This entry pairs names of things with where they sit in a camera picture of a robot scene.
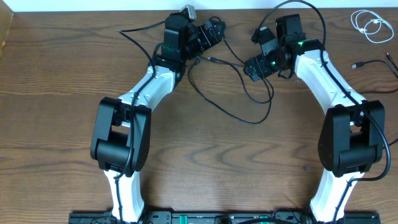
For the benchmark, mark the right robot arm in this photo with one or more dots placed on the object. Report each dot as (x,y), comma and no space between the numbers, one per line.
(352,136)

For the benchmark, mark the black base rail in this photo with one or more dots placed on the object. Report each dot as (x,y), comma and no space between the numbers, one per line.
(165,217)

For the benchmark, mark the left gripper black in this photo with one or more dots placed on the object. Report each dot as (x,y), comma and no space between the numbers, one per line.
(209,34)

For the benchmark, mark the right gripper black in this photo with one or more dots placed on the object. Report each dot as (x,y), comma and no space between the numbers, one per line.
(260,62)

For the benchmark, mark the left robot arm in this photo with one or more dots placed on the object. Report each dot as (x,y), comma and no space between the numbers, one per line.
(121,136)

